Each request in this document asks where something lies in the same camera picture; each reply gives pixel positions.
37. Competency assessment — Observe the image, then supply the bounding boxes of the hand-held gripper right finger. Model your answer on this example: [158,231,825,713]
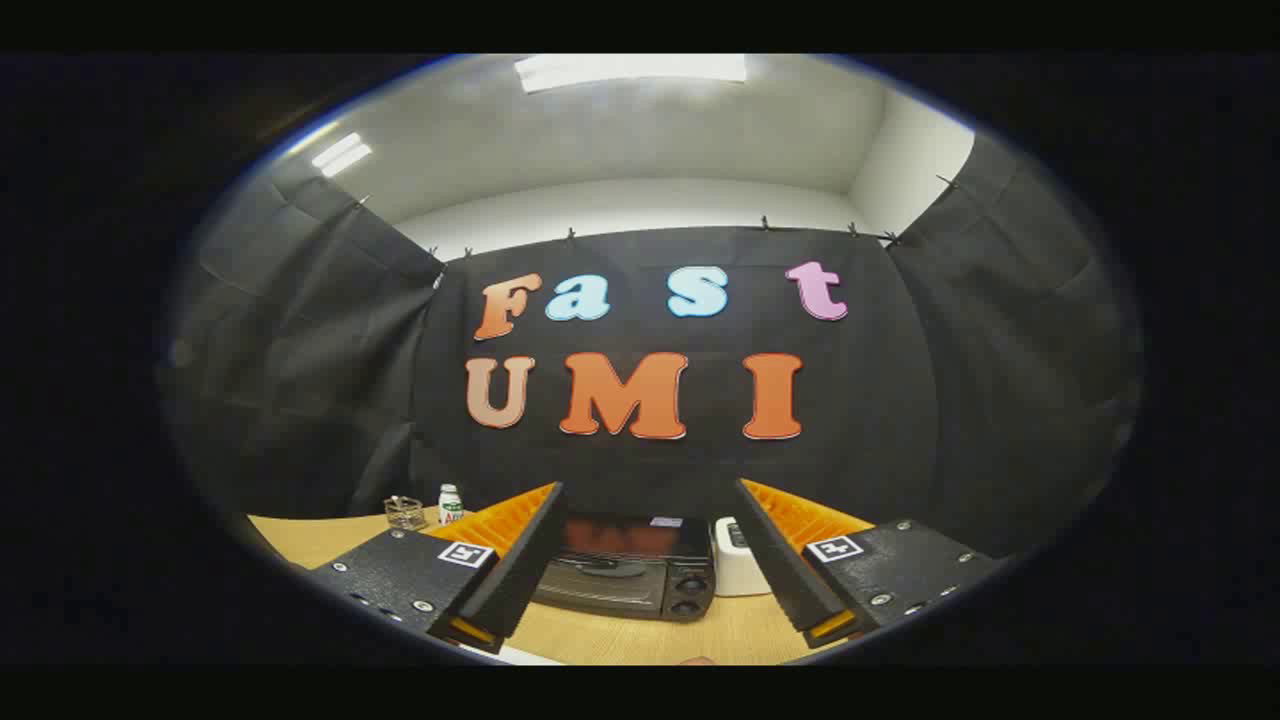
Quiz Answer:
[735,478,1001,649]

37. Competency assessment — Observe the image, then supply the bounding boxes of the white bread toaster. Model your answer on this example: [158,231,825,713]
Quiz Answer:
[712,517,773,598]

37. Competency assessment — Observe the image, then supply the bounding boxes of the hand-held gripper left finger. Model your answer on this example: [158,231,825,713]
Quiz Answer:
[305,482,569,656]

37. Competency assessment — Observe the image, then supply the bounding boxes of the large ceiling light panel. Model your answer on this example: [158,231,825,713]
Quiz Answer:
[514,54,748,95]

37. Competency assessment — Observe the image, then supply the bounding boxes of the small ceiling light panel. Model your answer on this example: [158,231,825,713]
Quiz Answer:
[310,132,373,179]

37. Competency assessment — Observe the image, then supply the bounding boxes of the black toaster oven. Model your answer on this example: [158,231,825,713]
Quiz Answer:
[530,513,717,623]

